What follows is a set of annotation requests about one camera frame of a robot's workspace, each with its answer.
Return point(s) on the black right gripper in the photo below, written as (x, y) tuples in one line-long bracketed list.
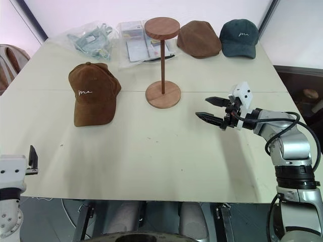
[(231, 112)]

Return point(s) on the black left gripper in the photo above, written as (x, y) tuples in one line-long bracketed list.
[(32, 171)]

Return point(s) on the dark rounded robot base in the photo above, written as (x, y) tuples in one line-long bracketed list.
[(141, 237)]

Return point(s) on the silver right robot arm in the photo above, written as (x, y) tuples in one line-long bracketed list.
[(290, 156)]

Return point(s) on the wooden hat stand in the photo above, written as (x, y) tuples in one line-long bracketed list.
[(163, 65)]

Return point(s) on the brown flat cap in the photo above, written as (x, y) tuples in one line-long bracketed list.
[(198, 39)]

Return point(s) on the dark green baseball cap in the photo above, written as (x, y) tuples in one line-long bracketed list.
[(238, 37)]

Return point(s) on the dark cabinet with objects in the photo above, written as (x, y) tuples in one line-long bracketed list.
[(302, 88)]

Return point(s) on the brown chair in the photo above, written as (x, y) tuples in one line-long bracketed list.
[(10, 65)]

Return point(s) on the clear bag with boxes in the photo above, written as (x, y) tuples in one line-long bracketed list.
[(137, 43)]

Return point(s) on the clear bag with green items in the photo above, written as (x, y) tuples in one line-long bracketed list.
[(93, 40)]

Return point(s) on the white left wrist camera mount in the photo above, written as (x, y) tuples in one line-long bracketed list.
[(11, 171)]

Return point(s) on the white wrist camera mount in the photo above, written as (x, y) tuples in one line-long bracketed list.
[(242, 99), (11, 171)]

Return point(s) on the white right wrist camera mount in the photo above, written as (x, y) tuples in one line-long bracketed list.
[(242, 99)]

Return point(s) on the black table leg bracket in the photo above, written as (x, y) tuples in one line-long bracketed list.
[(224, 221), (84, 219)]

